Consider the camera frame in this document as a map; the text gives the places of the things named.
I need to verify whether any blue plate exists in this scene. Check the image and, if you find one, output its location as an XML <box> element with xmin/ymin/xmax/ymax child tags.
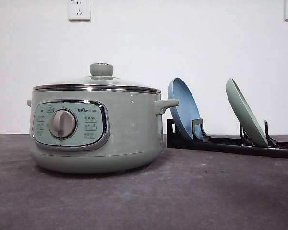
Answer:
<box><xmin>168</xmin><ymin>77</ymin><xmax>201</xmax><ymax>140</ymax></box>

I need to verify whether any green electric steamer pot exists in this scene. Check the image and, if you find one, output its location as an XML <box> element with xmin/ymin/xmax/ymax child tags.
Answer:
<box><xmin>27</xmin><ymin>90</ymin><xmax>179</xmax><ymax>173</ymax></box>

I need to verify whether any black plate rack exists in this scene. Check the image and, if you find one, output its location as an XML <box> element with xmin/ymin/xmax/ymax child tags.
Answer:
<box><xmin>167</xmin><ymin>119</ymin><xmax>288</xmax><ymax>158</ymax></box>

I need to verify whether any white wall socket left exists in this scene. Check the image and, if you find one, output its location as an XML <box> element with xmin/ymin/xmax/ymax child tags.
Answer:
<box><xmin>68</xmin><ymin>0</ymin><xmax>91</xmax><ymax>23</ymax></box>

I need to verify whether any glass pot lid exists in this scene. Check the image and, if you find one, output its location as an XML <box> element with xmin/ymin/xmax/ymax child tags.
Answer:
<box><xmin>33</xmin><ymin>62</ymin><xmax>161</xmax><ymax>94</ymax></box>

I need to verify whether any green plate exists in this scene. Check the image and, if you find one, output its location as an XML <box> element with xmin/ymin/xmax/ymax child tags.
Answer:
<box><xmin>226</xmin><ymin>78</ymin><xmax>267</xmax><ymax>148</ymax></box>

